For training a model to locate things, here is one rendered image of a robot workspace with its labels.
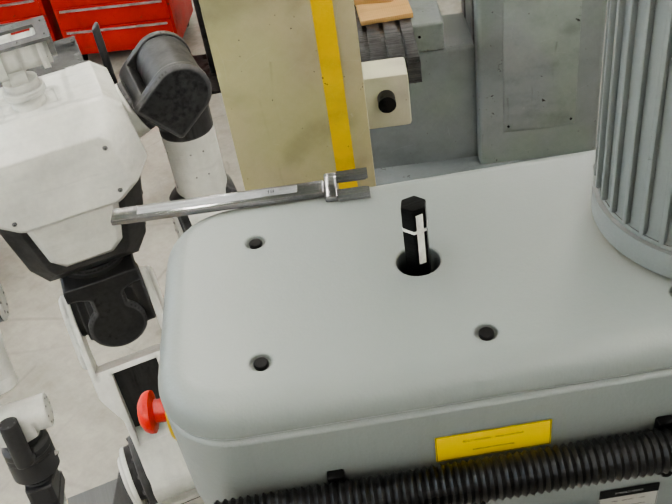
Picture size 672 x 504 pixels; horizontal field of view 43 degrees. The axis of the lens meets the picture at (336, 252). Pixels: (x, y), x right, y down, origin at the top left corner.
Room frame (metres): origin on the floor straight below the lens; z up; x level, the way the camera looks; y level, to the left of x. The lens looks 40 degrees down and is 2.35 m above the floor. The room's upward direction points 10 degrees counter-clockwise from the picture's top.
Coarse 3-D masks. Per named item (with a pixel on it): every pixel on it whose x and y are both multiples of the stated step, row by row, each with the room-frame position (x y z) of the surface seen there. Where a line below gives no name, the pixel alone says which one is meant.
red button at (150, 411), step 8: (144, 392) 0.54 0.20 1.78; (152, 392) 0.55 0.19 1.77; (144, 400) 0.53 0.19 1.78; (152, 400) 0.54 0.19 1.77; (160, 400) 0.53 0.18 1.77; (144, 408) 0.52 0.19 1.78; (152, 408) 0.53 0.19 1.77; (160, 408) 0.53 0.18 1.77; (144, 416) 0.52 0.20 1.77; (152, 416) 0.52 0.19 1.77; (160, 416) 0.52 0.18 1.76; (144, 424) 0.51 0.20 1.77; (152, 424) 0.52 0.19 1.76; (152, 432) 0.51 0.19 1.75
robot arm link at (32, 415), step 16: (32, 400) 1.09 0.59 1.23; (48, 400) 1.11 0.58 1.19; (0, 416) 1.06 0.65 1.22; (16, 416) 1.06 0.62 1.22; (32, 416) 1.06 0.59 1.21; (48, 416) 1.06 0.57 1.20; (0, 432) 1.02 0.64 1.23; (16, 432) 1.02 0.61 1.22; (32, 432) 1.05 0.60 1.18; (16, 448) 1.01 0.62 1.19; (32, 448) 1.04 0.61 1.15; (48, 448) 1.05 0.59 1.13; (16, 464) 1.00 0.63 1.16; (32, 464) 1.01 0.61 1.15
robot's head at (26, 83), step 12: (0, 36) 1.18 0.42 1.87; (12, 36) 1.17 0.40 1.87; (24, 36) 1.17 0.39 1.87; (24, 48) 1.16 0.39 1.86; (36, 48) 1.16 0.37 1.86; (0, 60) 1.14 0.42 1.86; (12, 60) 1.15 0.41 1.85; (24, 60) 1.15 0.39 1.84; (36, 60) 1.16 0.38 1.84; (0, 72) 1.14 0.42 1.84; (12, 72) 1.15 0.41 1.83; (24, 72) 1.16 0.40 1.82; (12, 84) 1.15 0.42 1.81; (24, 84) 1.15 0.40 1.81; (36, 84) 1.16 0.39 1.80; (12, 96) 1.14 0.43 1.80; (24, 96) 1.14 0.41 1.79
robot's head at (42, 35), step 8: (40, 16) 1.18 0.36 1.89; (16, 24) 1.17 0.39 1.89; (24, 24) 1.17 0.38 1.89; (32, 24) 1.17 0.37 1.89; (40, 24) 1.17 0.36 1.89; (0, 32) 1.15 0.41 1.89; (8, 32) 1.16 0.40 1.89; (40, 32) 1.15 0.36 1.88; (48, 32) 1.15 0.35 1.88; (16, 40) 1.14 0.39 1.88; (24, 40) 1.14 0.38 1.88; (32, 40) 1.14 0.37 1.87; (40, 40) 1.15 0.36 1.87; (48, 40) 1.15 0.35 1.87; (0, 48) 1.13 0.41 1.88; (8, 48) 1.13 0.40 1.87; (16, 48) 1.14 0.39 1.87; (48, 48) 1.16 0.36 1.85; (48, 56) 1.16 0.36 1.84; (48, 64) 1.16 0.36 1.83
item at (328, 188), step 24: (360, 168) 0.67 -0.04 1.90; (240, 192) 0.66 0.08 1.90; (264, 192) 0.65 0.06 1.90; (288, 192) 0.65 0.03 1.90; (312, 192) 0.64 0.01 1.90; (336, 192) 0.64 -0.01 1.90; (360, 192) 0.63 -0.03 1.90; (120, 216) 0.65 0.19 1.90; (144, 216) 0.65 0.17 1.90; (168, 216) 0.65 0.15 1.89
